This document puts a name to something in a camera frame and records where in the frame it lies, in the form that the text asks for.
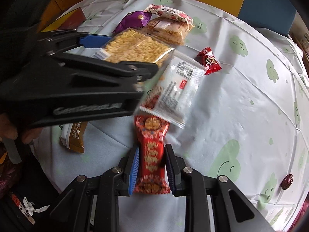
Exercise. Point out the clear yellow crisp noodle pack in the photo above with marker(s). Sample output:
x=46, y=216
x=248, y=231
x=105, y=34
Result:
x=137, y=46

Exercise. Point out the dark red round candy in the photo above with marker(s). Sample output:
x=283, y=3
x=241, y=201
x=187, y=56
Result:
x=287, y=181

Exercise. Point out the person's left hand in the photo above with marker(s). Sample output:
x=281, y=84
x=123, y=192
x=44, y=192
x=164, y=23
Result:
x=29, y=136

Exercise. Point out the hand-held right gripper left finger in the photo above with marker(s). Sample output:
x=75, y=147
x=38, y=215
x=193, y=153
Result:
x=134, y=171

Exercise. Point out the white floral snack packet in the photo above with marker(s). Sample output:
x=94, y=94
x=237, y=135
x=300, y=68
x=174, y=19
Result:
x=169, y=13

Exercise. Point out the orange biscuit packet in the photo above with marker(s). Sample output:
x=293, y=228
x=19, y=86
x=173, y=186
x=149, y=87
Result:
x=169, y=30

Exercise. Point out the small red candy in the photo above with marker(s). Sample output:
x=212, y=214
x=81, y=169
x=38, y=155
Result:
x=208, y=59

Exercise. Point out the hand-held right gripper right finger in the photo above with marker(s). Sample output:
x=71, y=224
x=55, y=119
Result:
x=169, y=169

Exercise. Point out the maroon gold box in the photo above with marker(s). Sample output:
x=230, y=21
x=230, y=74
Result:
x=70, y=20

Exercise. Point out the red gold snack packet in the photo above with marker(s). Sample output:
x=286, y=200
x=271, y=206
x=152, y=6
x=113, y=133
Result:
x=151, y=147

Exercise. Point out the maroon patterned clothing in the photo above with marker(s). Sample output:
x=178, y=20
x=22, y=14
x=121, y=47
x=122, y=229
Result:
x=8, y=174

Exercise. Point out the cloud print tablecloth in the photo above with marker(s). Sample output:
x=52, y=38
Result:
x=241, y=101

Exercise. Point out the purple snack packet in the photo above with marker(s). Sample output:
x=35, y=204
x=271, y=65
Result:
x=131, y=20

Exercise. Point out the colour block sofa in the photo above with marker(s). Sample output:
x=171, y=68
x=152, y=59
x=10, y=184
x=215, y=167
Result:
x=263, y=9

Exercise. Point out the brown white snack packet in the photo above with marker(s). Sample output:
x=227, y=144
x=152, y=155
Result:
x=74, y=137

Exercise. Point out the white red-label snack packet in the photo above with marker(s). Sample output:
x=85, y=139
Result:
x=176, y=89

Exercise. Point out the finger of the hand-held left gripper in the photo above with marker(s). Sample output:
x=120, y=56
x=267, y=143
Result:
x=96, y=41
x=125, y=69

